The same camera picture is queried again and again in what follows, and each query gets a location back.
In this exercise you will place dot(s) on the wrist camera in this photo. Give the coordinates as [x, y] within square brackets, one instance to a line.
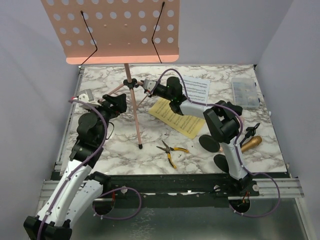
[149, 86]
[86, 96]

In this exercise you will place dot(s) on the yellow handled pliers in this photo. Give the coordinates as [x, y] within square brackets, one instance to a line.
[167, 149]

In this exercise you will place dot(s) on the pink perforated music stand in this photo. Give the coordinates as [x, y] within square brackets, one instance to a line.
[123, 32]

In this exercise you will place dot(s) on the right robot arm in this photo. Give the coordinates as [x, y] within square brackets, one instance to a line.
[180, 104]

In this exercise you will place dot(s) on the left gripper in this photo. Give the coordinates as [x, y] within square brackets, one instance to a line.
[119, 103]

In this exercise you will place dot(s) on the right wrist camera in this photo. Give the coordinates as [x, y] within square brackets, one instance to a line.
[149, 86]

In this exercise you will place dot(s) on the clear plastic parts box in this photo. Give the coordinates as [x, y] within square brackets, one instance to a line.
[244, 93]

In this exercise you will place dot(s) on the yellow sheet music page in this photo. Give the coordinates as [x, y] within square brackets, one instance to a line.
[189, 126]

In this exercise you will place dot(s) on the gold toy microphone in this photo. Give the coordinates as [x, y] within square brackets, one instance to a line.
[252, 143]

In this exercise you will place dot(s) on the black mic stand front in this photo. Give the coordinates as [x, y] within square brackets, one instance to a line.
[220, 160]

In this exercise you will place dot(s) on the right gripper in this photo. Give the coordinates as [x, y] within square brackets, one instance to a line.
[155, 87]

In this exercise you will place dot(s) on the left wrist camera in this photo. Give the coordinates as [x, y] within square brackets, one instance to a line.
[86, 96]

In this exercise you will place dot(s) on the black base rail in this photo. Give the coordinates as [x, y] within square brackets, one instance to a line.
[154, 191]

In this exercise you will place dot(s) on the white sheet music page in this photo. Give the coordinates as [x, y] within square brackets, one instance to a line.
[197, 89]

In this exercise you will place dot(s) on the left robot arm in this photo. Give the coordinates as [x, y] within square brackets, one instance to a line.
[72, 175]

